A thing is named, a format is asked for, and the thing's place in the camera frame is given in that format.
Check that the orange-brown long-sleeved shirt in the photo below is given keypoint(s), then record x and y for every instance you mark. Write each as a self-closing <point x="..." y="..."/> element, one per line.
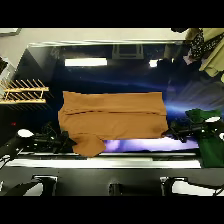
<point x="113" y="116"/>

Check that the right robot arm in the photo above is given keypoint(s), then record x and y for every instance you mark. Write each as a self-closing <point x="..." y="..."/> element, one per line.
<point x="192" y="128"/>

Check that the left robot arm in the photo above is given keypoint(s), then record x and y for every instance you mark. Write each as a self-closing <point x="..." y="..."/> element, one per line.
<point x="33" y="140"/>

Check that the wooden hanger rack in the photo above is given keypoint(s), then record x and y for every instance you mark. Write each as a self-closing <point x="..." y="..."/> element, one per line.
<point x="23" y="89"/>

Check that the green garment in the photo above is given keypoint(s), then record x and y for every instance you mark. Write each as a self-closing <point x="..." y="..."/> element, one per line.
<point x="213" y="154"/>

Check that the black dotted garment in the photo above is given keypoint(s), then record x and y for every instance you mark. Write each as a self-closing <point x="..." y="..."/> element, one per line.
<point x="199" y="45"/>

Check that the beige garment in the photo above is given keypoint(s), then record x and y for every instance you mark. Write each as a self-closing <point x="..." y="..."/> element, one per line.
<point x="213" y="66"/>

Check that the silver frame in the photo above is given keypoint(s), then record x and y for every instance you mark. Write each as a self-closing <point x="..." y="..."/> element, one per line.
<point x="100" y="163"/>

